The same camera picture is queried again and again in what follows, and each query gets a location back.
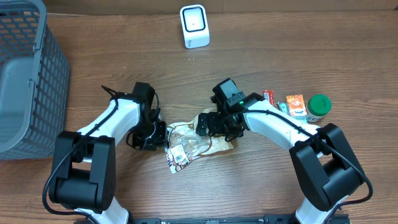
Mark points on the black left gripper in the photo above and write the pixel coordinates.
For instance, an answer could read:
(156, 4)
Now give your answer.
(160, 135)

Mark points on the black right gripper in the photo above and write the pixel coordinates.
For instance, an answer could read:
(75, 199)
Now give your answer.
(203, 124)

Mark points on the brown white snack pouch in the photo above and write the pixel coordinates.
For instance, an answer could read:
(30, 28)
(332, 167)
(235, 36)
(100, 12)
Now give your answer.
(184, 145)

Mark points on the red stick packet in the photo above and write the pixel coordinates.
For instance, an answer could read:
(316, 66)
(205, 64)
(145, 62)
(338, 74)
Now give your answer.
(269, 96)

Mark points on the teal orange snack pack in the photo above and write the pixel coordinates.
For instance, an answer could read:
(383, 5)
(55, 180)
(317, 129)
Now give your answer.
(283, 107)

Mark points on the small orange snack packet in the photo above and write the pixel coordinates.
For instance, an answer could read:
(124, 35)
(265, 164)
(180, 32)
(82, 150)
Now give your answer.
(296, 105)

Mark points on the green lidded jar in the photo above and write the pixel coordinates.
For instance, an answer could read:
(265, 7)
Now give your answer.
(317, 107)

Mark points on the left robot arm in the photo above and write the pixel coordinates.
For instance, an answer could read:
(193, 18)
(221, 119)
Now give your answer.
(83, 176)

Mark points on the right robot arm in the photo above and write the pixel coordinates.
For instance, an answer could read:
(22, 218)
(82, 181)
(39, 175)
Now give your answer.
(324, 162)

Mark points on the white barcode scanner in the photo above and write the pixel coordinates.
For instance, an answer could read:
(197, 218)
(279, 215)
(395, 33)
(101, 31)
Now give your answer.
(194, 26)

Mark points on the grey plastic shopping basket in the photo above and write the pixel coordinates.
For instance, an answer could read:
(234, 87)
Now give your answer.
(35, 81)

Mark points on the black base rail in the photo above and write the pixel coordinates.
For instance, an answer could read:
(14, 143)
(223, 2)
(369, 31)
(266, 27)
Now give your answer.
(266, 219)

